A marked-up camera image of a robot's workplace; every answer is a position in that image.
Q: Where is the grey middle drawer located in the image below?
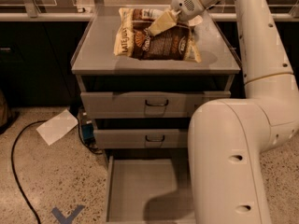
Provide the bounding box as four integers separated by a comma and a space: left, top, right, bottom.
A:
93, 129, 188, 149

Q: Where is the grey metal drawer cabinet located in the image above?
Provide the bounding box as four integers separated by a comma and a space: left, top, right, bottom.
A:
72, 7, 240, 154

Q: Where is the blue tape floor mark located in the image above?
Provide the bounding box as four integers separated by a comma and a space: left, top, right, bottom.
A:
51, 204, 86, 224

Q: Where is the white paper sheet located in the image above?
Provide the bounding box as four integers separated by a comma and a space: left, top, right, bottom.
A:
36, 109, 78, 146

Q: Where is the grey bottom drawer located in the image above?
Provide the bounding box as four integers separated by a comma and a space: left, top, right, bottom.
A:
103, 157, 195, 224

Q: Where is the white paper bowl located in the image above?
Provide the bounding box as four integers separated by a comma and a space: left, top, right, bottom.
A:
188, 15, 203, 27

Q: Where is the grey drawer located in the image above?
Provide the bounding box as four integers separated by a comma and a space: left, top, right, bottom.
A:
81, 91, 231, 119
103, 157, 195, 224
93, 129, 188, 149

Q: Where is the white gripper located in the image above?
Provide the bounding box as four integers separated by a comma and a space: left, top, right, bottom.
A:
149, 0, 205, 36

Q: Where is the black cable left floor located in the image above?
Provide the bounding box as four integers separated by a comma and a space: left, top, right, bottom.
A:
10, 119, 49, 224

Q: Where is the brown chip bag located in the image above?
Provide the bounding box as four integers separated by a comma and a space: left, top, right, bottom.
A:
114, 7, 201, 63

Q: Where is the grey top drawer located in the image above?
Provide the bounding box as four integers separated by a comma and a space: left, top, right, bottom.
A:
81, 91, 231, 119

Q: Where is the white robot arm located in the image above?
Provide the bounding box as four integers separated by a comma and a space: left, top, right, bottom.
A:
170, 0, 299, 224

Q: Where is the blue power box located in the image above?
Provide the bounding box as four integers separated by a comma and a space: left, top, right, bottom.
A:
79, 109, 95, 144

